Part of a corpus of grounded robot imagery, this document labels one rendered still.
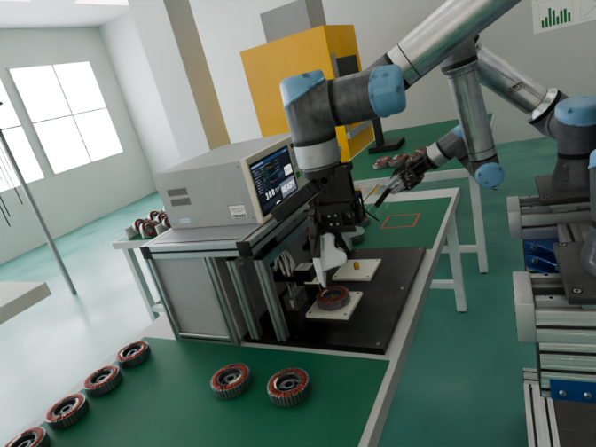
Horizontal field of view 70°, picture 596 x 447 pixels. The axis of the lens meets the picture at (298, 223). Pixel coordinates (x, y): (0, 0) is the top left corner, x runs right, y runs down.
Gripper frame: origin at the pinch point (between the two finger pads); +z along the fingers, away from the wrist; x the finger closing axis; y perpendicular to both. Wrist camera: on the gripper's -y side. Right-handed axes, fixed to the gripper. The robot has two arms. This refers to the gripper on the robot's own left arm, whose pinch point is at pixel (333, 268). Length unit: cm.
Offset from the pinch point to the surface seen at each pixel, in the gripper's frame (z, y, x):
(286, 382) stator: 37.6, -25.1, 8.8
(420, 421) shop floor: 115, -11, 75
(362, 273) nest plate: 37, -20, 66
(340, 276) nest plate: 37, -28, 65
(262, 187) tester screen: -6, -37, 44
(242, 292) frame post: 21, -44, 27
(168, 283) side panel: 18, -73, 28
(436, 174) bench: 42, -9, 203
